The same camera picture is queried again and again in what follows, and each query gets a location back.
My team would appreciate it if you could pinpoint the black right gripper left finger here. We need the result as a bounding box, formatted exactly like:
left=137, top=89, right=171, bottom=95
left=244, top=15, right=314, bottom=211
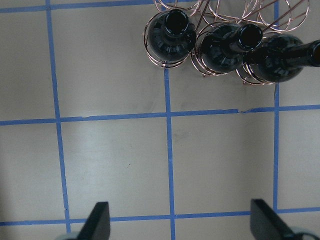
left=78, top=202, right=111, bottom=240

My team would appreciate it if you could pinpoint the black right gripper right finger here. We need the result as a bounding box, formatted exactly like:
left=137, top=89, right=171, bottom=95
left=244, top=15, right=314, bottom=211
left=250, top=199, right=300, bottom=240

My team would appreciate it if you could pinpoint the dark wine bottle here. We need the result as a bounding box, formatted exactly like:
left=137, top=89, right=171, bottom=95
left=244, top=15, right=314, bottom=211
left=245, top=34, right=320, bottom=83
left=146, top=9, right=197, bottom=67
left=199, top=23, right=263, bottom=73

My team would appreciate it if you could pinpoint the copper wire bottle basket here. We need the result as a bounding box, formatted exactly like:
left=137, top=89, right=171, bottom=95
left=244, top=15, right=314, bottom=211
left=143, top=0, right=310, bottom=85

